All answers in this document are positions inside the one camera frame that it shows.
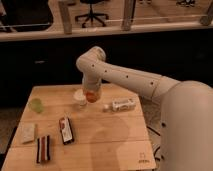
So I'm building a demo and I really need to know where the orange red apple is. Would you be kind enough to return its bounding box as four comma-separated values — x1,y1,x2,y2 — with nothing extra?
85,91,99,103

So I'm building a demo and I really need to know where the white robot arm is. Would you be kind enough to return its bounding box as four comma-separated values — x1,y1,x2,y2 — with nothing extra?
76,46,213,171

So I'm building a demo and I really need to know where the white paper cup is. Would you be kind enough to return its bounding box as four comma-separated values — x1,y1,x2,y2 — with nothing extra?
73,89,87,106

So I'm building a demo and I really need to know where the green plastic cup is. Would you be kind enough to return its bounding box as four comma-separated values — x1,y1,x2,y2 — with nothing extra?
29,98,43,113

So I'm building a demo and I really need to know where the wooden table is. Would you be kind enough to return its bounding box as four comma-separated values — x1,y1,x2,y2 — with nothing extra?
2,84,156,171

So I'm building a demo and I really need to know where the black office chair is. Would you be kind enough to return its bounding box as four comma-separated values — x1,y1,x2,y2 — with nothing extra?
75,0,109,28

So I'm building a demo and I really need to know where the black power cable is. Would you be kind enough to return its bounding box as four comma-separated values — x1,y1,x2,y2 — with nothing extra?
146,124,163,168

